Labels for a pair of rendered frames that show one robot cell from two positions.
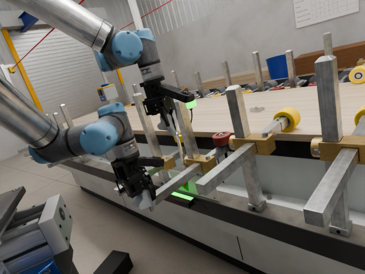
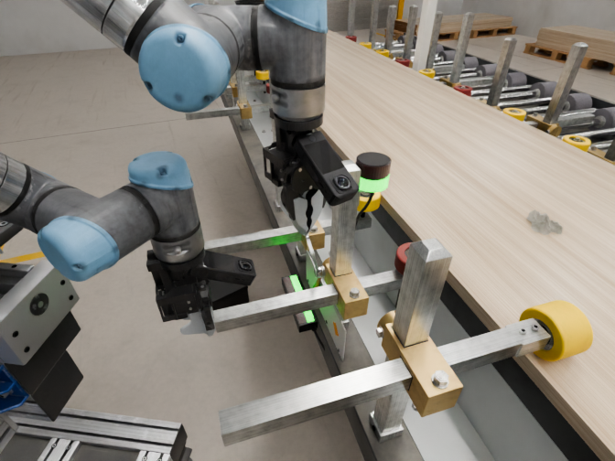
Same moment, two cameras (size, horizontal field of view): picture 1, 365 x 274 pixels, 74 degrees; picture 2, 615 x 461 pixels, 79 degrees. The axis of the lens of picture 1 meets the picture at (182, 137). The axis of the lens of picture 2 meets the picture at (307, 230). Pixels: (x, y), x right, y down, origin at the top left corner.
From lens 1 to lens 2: 44 cm
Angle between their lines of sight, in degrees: 29
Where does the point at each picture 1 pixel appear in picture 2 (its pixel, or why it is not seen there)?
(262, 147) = (418, 397)
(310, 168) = (533, 439)
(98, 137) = (60, 258)
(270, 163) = not seen: hidden behind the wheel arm
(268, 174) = not seen: hidden behind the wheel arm
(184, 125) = (339, 219)
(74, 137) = (42, 220)
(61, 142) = (26, 215)
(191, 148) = (336, 259)
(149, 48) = (297, 48)
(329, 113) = not seen: outside the picture
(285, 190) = (471, 411)
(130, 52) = (178, 93)
